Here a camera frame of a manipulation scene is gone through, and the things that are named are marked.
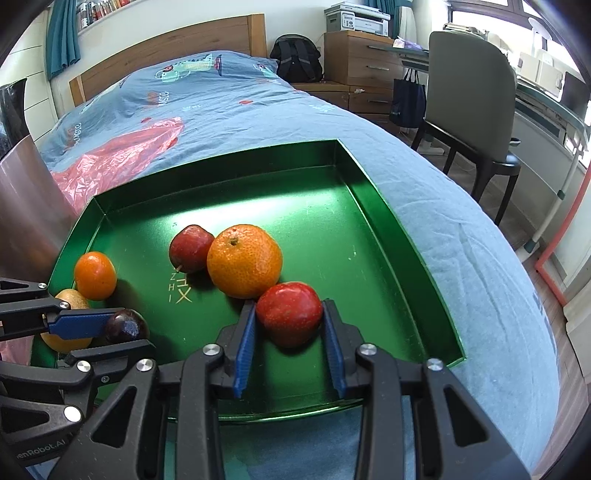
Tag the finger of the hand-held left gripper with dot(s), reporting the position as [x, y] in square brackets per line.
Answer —
[115, 350]
[78, 324]

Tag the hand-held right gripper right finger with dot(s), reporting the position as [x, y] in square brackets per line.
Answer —
[333, 355]

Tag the low wooden nightstand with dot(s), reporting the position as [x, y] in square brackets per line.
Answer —
[341, 99]

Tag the purple plastic packet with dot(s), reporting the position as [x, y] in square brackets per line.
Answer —
[406, 45]

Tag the row of books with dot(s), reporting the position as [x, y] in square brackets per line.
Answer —
[101, 11]

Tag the pink plastic sheet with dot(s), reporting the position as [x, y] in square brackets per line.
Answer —
[115, 157]

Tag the dark hanging bag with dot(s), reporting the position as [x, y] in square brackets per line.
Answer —
[408, 104]

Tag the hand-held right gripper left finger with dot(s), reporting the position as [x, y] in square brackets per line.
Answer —
[244, 350]

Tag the grey chair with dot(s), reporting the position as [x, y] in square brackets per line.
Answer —
[466, 92]

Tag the short teal curtain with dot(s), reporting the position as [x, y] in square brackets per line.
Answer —
[62, 37]

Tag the green tray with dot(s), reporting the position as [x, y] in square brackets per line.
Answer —
[314, 221]

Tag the long teal curtain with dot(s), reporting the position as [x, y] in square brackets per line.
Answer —
[392, 4]

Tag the orange metal frame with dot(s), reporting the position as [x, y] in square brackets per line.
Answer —
[561, 221]

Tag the yellow pear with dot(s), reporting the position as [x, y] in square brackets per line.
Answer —
[74, 300]

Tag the white printer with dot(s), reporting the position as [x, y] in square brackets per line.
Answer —
[358, 18]

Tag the dark purple plum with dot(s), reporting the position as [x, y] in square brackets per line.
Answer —
[127, 325]

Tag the small red apple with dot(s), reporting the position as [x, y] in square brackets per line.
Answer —
[190, 249]
[289, 320]

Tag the orange mandarin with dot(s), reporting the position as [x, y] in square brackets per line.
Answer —
[244, 261]
[95, 275]

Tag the steel and black electric kettle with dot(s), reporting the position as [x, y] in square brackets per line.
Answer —
[27, 207]

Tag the black backpack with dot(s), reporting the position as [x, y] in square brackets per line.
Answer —
[295, 57]

